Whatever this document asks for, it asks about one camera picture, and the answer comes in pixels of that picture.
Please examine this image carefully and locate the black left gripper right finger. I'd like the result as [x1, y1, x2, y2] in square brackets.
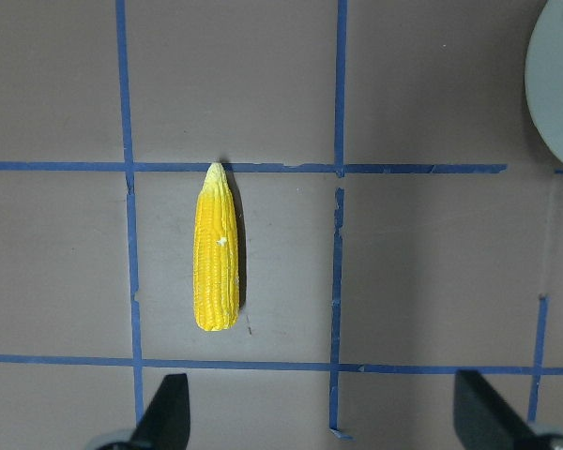
[453, 369, 537, 450]

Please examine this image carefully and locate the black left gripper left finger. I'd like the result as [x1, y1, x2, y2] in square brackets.
[129, 373, 190, 450]

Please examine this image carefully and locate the yellow corn cob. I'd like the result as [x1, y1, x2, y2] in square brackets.
[192, 162, 240, 332]

